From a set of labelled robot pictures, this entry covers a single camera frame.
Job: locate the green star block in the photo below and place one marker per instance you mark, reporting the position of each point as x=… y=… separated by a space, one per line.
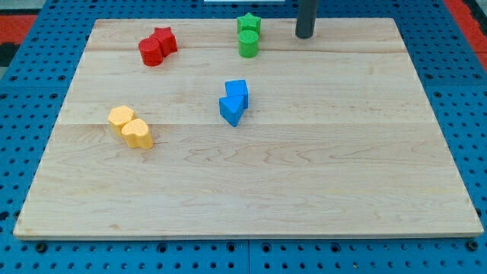
x=249 y=25

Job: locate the red star block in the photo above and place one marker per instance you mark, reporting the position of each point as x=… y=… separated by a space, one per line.
x=167 y=40

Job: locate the blue triangle block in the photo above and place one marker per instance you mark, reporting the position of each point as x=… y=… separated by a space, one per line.
x=232 y=109

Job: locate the blue cube block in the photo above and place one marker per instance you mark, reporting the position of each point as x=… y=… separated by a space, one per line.
x=238 y=88

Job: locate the light wooden board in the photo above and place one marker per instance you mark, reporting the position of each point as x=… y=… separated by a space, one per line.
x=339 y=140

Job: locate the green cylinder block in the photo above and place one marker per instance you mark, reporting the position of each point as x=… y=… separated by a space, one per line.
x=248 y=43

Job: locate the yellow heart block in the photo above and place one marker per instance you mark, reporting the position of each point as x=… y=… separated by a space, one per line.
x=137 y=134

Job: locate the red cylinder block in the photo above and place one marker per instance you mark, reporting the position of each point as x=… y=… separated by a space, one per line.
x=150 y=51

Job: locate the yellow hexagon block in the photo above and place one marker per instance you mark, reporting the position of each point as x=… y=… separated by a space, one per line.
x=119 y=116

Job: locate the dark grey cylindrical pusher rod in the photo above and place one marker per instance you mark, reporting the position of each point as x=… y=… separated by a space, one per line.
x=307 y=14

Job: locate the blue perforated table plate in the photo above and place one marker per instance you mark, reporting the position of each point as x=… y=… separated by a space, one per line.
x=42 y=41

